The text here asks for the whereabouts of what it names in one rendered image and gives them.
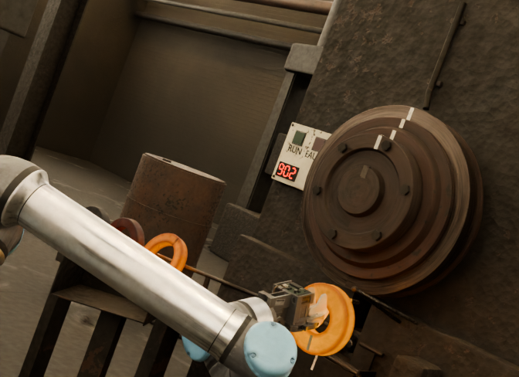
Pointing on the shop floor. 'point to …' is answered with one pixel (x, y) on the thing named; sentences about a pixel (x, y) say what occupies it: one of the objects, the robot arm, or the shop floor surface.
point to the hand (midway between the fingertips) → (323, 310)
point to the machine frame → (285, 238)
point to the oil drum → (173, 204)
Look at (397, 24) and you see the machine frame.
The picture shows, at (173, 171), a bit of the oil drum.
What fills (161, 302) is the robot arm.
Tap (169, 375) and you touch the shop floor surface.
